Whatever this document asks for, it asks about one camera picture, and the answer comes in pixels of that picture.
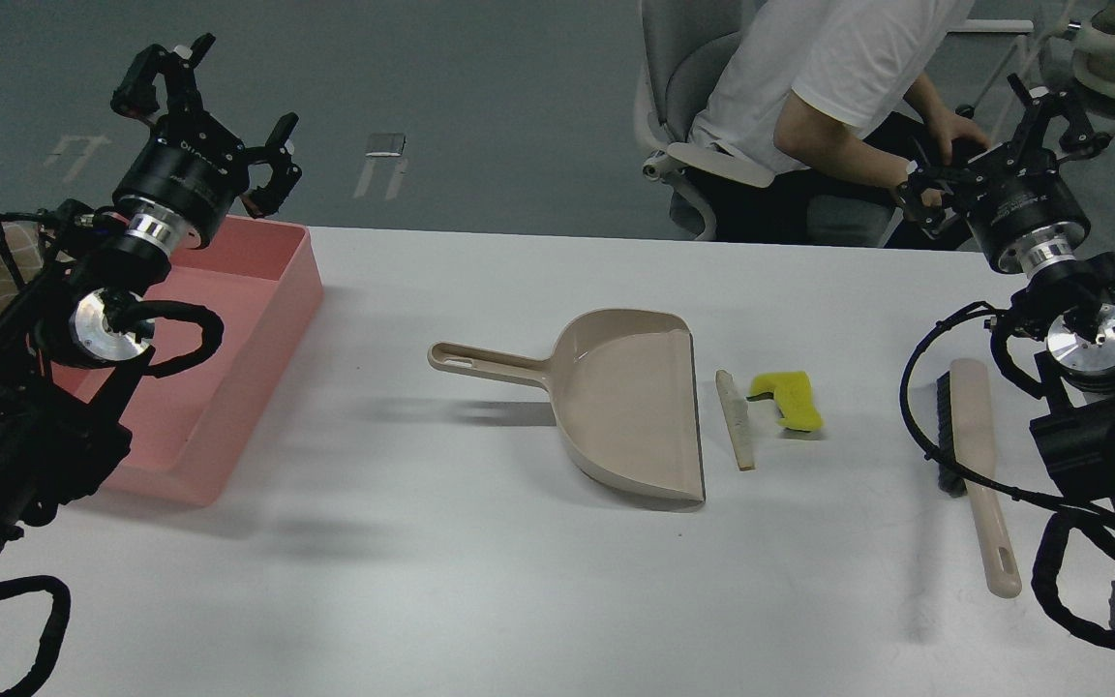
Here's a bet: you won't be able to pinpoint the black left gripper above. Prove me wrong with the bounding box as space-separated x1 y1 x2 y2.
112 33 304 244

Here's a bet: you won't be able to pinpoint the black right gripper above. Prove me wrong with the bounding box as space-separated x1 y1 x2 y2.
892 74 1114 274

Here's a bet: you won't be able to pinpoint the beige hand brush black bristles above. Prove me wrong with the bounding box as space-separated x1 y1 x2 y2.
935 358 1022 599

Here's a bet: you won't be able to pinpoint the yellow green sponge piece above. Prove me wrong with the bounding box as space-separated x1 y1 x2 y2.
746 371 824 433

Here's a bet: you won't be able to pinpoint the beige white scrap strip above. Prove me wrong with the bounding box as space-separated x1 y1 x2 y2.
715 369 757 471

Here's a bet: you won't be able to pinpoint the beige plastic dustpan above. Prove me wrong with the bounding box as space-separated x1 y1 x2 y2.
428 308 707 503

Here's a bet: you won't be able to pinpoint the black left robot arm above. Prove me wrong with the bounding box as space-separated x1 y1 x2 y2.
0 33 302 696

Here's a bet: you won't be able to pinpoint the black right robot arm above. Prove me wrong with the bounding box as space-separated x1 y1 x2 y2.
899 75 1115 652

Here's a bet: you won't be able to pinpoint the pink plastic bin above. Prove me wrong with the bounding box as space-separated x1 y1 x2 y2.
40 215 324 507

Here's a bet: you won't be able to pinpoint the grey floor outlet plate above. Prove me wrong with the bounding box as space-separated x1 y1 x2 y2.
363 132 407 159

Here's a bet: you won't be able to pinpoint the person in white shirt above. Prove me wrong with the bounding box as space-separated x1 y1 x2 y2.
689 1 992 248

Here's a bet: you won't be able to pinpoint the grey office chair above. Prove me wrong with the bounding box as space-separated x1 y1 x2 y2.
633 1 770 241

